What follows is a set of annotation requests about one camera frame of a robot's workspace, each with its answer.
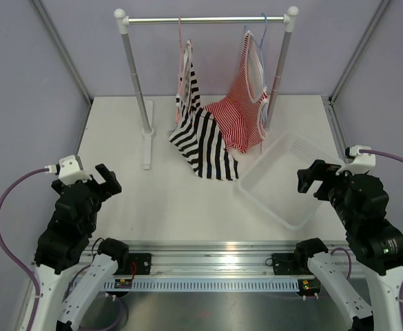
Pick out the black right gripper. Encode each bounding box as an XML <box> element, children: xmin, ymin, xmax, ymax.
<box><xmin>297</xmin><ymin>158</ymin><xmax>362</xmax><ymax>229</ymax></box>

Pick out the black white striped tank top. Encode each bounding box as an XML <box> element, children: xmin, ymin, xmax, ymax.
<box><xmin>167</xmin><ymin>41</ymin><xmax>238</xmax><ymax>181</ymax></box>

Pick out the pink plastic hanger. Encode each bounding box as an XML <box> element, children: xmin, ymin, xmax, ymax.
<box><xmin>176</xmin><ymin>15</ymin><xmax>185</xmax><ymax>123</ymax></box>

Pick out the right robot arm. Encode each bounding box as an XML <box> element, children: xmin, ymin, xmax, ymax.
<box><xmin>293</xmin><ymin>160</ymin><xmax>403</xmax><ymax>330</ymax></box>

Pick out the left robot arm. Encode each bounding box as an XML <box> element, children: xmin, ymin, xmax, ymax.
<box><xmin>28</xmin><ymin>163</ymin><xmax>130</xmax><ymax>330</ymax></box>

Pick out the blue plastic hanger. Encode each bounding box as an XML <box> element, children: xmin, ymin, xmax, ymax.
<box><xmin>242</xmin><ymin>13</ymin><xmax>268</xmax><ymax>124</ymax></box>

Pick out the red white striped tank top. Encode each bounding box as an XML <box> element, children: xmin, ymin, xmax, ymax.
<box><xmin>205</xmin><ymin>30</ymin><xmax>269</xmax><ymax>154</ymax></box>

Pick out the white plastic basket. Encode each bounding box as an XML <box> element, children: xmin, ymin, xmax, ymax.
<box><xmin>238</xmin><ymin>132</ymin><xmax>343</xmax><ymax>230</ymax></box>

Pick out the white clothes rack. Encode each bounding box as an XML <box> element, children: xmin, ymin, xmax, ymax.
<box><xmin>114</xmin><ymin>6</ymin><xmax>299</xmax><ymax>170</ymax></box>

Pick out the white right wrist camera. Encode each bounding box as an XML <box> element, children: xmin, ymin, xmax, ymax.
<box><xmin>336</xmin><ymin>145</ymin><xmax>376</xmax><ymax>175</ymax></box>

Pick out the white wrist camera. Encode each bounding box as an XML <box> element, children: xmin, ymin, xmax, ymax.
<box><xmin>45</xmin><ymin>154</ymin><xmax>92</xmax><ymax>185</ymax></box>
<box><xmin>336</xmin><ymin>145</ymin><xmax>376</xmax><ymax>175</ymax></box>

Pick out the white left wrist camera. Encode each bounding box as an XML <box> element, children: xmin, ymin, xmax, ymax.
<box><xmin>45</xmin><ymin>154</ymin><xmax>92</xmax><ymax>185</ymax></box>

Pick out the aluminium mounting rail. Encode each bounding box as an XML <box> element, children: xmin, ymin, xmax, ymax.
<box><xmin>124</xmin><ymin>240</ymin><xmax>296</xmax><ymax>279</ymax></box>

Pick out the white slotted cable duct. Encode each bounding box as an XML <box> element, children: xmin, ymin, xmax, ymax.
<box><xmin>103</xmin><ymin>278</ymin><xmax>299</xmax><ymax>292</ymax></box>

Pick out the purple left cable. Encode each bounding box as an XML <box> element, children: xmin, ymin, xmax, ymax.
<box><xmin>0</xmin><ymin>166</ymin><xmax>64</xmax><ymax>331</ymax></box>

